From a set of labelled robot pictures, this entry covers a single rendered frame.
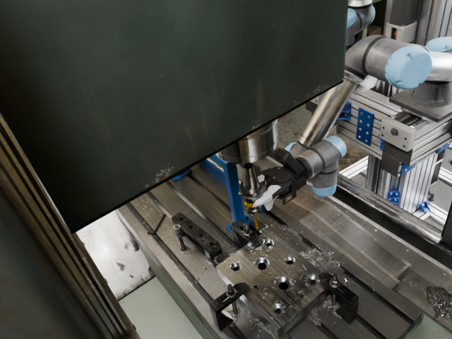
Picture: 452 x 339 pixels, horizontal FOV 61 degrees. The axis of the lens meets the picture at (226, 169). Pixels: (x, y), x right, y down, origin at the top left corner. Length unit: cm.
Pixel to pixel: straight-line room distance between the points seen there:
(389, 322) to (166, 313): 85
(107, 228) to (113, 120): 134
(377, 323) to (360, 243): 48
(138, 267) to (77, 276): 123
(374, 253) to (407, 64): 80
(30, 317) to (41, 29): 31
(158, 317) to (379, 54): 125
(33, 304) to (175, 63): 37
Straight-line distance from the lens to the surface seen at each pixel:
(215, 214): 156
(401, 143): 164
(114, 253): 184
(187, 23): 60
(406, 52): 118
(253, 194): 99
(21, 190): 48
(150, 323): 168
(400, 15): 179
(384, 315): 130
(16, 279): 37
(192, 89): 63
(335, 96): 128
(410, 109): 167
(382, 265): 165
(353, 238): 169
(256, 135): 83
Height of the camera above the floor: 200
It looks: 39 degrees down
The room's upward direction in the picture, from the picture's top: 10 degrees counter-clockwise
